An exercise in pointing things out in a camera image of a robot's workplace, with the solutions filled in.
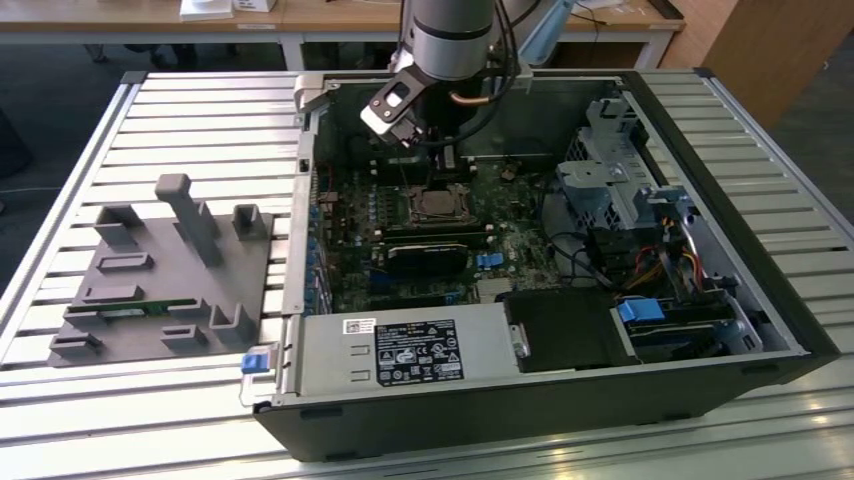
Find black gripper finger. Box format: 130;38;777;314
431;143;463;177

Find silver CPU plate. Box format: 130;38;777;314
419;191;463;215

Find metal socket cover frame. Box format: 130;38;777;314
406;184;479;224

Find black RAM slot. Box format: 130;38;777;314
383;228;488;237
383;232;488;242
383;223;488;232

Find black plastic bay cover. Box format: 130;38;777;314
497;287;642;375

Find black graphics card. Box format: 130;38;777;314
383;241;471;275

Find green motherboard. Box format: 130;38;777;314
303;159;582;314

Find grey metal drive cage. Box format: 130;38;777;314
554;97;693;234

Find silver chipset heatsink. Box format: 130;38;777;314
477;277;520;303

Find plain white box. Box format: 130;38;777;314
179;0;237;23

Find hard disk in blue carrier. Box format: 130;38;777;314
614;297;720;346

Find silver power supply unit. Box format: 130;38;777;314
293;302;522;396

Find grey parts rack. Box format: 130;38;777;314
47;173;279;370

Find wooden cabinet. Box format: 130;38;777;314
657;0;854;130

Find green RAM stick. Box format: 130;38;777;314
98;298;202;319

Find black PC case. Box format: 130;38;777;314
251;68;844;464

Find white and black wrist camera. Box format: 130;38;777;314
359;69;429;149

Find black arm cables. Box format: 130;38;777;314
439;0;536;149

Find coloured power wire bundle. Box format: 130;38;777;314
626;214;709;301

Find wooden desk with white frame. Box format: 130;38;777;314
0;0;689;71

